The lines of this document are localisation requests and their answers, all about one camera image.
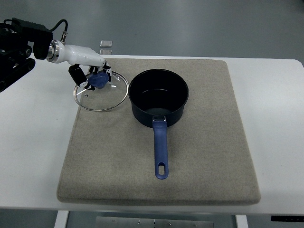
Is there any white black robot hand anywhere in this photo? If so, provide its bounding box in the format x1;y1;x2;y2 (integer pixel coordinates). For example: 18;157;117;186
47;40;112;90

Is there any glass lid blue knob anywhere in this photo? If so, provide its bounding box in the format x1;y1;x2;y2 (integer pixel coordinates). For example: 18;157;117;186
73;70;129;112

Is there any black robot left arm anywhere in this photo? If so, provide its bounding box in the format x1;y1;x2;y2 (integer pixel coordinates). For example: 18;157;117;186
0;18;68;92

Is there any upper floor metal plate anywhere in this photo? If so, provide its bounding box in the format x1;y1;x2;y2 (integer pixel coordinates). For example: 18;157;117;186
100;40;113;48

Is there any beige fabric mat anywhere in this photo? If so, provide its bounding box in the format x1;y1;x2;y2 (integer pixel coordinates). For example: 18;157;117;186
57;58;261;206

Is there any white left table leg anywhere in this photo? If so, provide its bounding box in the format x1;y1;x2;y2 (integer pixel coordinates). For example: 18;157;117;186
54;210;69;228

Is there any white table leg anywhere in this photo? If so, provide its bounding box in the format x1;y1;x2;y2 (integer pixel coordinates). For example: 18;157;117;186
54;210;69;228
235;215;249;228

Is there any white right table leg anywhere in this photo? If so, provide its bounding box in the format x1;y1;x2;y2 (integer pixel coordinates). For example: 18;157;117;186
235;215;249;228

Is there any black table control panel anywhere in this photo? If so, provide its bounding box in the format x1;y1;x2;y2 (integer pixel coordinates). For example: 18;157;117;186
271;216;304;223

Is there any dark pot blue handle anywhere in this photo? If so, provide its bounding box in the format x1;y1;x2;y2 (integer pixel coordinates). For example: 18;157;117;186
128;69;189;180

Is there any grey metal base plate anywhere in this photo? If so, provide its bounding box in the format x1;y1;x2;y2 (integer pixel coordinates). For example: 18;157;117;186
95;216;214;228

